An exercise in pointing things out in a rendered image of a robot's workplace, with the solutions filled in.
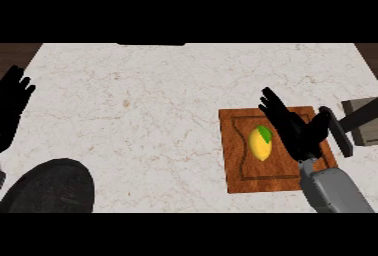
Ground black T-shaped bar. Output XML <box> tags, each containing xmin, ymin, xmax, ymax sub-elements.
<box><xmin>317</xmin><ymin>98</ymin><xmax>378</xmax><ymax>159</ymax></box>

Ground grey-beige block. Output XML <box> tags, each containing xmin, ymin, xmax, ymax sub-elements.
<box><xmin>341</xmin><ymin>97</ymin><xmax>378</xmax><ymax>148</ymax></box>

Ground brown wooden cutting board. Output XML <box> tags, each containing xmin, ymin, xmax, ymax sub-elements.
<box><xmin>217</xmin><ymin>105</ymin><xmax>340</xmax><ymax>195</ymax></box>

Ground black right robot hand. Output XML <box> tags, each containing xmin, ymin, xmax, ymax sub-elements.
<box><xmin>257</xmin><ymin>86</ymin><xmax>332</xmax><ymax>163</ymax></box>

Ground yellow lemon with green leaf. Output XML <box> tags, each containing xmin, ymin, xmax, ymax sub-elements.
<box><xmin>247</xmin><ymin>124</ymin><xmax>275</xmax><ymax>163</ymax></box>

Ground large black round object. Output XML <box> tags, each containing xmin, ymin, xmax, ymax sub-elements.
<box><xmin>0</xmin><ymin>158</ymin><xmax>96</xmax><ymax>214</ymax></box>

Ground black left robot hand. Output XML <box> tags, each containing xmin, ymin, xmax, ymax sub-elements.
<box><xmin>0</xmin><ymin>64</ymin><xmax>37</xmax><ymax>155</ymax></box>

